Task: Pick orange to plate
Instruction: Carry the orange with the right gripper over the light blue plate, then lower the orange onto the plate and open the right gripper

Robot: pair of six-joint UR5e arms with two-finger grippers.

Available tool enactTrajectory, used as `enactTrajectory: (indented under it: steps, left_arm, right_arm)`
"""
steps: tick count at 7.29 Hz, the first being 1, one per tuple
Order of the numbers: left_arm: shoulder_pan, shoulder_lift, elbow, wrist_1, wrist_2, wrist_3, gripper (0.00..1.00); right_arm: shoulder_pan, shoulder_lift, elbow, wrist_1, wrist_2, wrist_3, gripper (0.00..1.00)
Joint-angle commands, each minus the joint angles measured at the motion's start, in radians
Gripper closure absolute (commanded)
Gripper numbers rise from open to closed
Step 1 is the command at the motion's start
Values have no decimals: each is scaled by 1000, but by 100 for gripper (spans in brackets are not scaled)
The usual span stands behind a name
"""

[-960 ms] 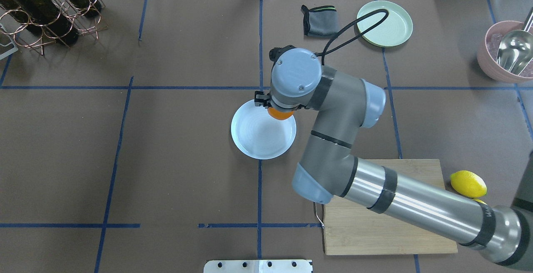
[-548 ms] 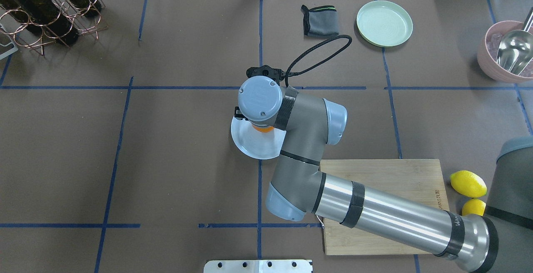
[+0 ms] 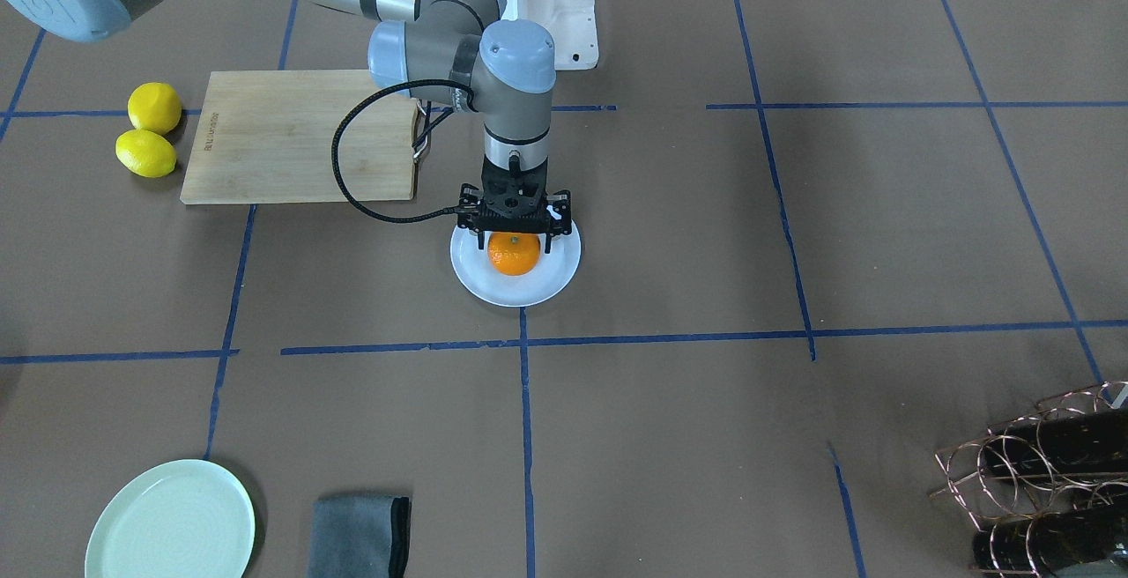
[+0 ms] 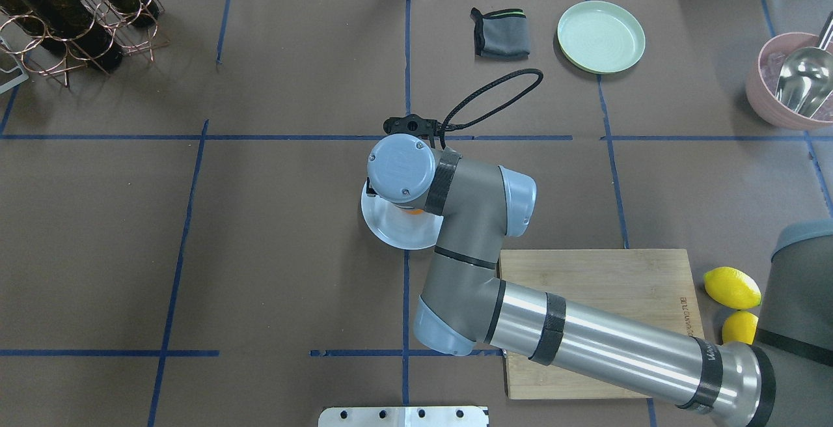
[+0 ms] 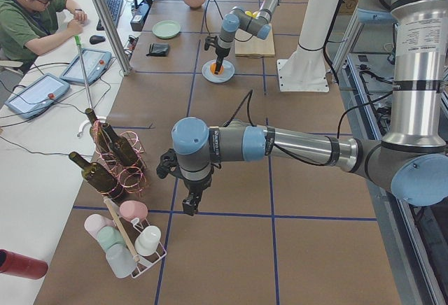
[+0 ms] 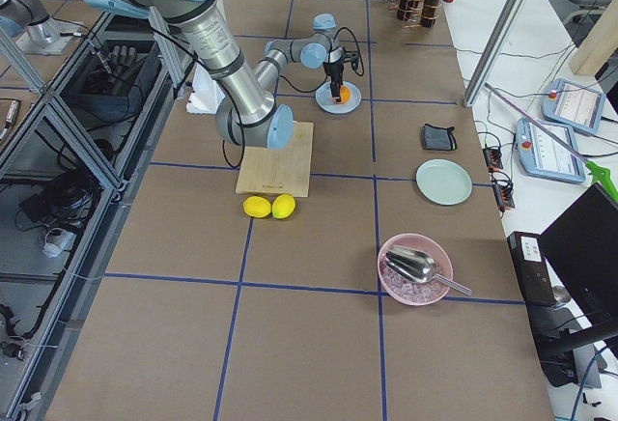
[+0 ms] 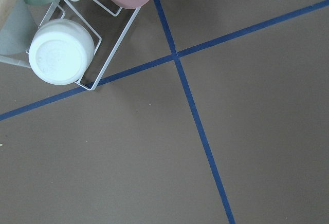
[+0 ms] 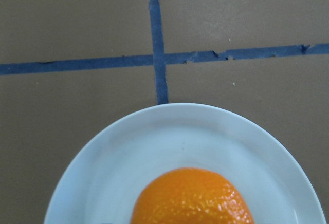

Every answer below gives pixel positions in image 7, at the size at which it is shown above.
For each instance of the white cup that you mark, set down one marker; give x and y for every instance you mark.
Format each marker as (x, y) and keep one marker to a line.
(61, 51)

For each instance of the grey-green cup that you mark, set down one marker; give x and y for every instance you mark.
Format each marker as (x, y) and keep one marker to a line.
(18, 31)

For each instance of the white wire cup rack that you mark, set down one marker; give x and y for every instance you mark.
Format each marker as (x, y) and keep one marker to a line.
(94, 34)

